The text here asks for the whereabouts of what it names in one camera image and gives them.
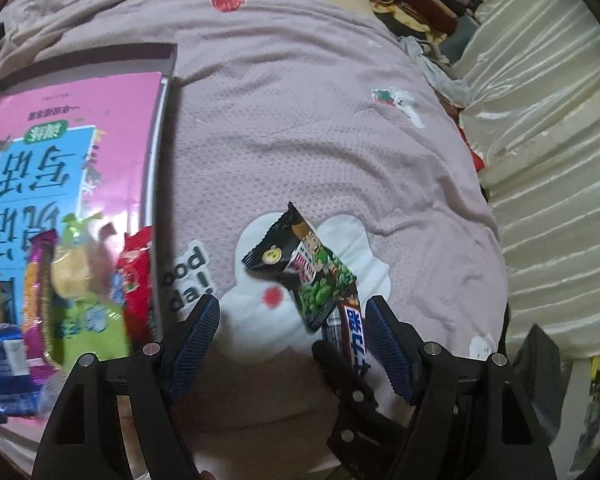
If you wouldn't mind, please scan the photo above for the pink and blue book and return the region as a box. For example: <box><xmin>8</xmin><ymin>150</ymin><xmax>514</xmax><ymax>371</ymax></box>
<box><xmin>0</xmin><ymin>71</ymin><xmax>169</xmax><ymax>341</ymax></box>

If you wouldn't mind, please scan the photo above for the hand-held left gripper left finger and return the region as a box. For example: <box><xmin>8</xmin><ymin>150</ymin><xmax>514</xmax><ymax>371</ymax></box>
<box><xmin>31</xmin><ymin>293</ymin><xmax>222</xmax><ymax>480</ymax></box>

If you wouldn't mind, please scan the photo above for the black green pea packet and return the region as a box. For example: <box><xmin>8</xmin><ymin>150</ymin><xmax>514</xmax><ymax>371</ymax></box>
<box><xmin>242</xmin><ymin>202</ymin><xmax>359</xmax><ymax>334</ymax></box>

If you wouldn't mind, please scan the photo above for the blue cookie packet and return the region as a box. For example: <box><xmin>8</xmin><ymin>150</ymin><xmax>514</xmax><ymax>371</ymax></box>
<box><xmin>0</xmin><ymin>322</ymin><xmax>39</xmax><ymax>424</ymax></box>

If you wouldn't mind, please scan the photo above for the red striped lollipop packet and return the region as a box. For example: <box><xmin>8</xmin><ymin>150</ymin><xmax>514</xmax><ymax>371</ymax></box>
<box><xmin>115</xmin><ymin>226</ymin><xmax>154</xmax><ymax>347</ymax></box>

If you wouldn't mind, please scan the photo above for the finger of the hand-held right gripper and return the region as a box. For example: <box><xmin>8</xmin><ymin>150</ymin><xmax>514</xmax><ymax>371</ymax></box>
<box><xmin>311</xmin><ymin>339</ymin><xmax>422</xmax><ymax>467</ymax></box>

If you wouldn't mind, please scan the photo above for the dark chocolate bar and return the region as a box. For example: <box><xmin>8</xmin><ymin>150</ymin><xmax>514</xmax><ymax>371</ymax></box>
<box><xmin>322</xmin><ymin>297</ymin><xmax>377</xmax><ymax>377</ymax></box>

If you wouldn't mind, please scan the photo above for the purple and gold packet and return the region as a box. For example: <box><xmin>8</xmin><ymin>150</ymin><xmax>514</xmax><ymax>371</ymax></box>
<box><xmin>22</xmin><ymin>229</ymin><xmax>62</xmax><ymax>382</ymax></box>

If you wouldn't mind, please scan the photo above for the cream satin curtain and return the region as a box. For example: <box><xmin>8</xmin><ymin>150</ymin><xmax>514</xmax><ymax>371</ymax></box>
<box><xmin>450</xmin><ymin>0</ymin><xmax>600</xmax><ymax>362</ymax></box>

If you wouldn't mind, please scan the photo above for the pink book box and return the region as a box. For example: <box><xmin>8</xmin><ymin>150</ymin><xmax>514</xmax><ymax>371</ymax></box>
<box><xmin>0</xmin><ymin>42</ymin><xmax>179</xmax><ymax>441</ymax></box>

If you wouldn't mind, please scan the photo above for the mauve printed blanket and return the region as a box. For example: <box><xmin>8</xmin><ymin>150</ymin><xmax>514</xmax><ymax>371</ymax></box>
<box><xmin>0</xmin><ymin>0</ymin><xmax>507</xmax><ymax>461</ymax></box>

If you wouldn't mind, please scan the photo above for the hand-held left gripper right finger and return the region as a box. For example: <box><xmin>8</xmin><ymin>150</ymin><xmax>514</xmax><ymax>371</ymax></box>
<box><xmin>365</xmin><ymin>296</ymin><xmax>552</xmax><ymax>480</ymax></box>

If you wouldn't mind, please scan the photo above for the green label cake packet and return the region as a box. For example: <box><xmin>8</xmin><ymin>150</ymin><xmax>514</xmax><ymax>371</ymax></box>
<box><xmin>49</xmin><ymin>211</ymin><xmax>127</xmax><ymax>367</ymax></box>

